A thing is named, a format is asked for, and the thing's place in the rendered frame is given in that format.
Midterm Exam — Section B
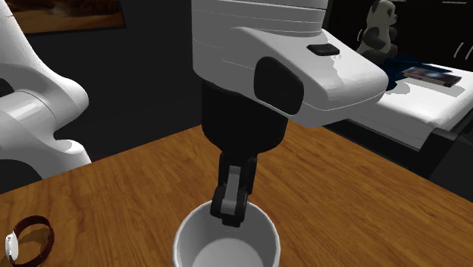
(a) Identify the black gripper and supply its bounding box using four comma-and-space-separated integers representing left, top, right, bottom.
201, 81, 290, 228

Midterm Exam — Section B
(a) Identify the white cup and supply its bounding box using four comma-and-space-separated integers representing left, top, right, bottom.
172, 200, 282, 267

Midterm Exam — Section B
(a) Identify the dark red wristwatch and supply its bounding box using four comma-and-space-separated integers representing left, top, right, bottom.
4, 215, 55, 267

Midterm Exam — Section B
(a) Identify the dark blue cloth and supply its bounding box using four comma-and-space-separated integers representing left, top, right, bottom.
379, 55, 437, 92

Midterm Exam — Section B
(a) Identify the panda plush toy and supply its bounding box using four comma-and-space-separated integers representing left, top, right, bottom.
356, 0, 399, 64

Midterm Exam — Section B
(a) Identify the dark flat book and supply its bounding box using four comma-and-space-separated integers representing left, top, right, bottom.
401, 67, 463, 89

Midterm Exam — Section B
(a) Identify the white bed with dark frame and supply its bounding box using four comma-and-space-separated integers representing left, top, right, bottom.
324, 55, 473, 203

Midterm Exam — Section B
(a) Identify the framed brown wall picture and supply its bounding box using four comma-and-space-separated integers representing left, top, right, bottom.
10, 0, 127, 36

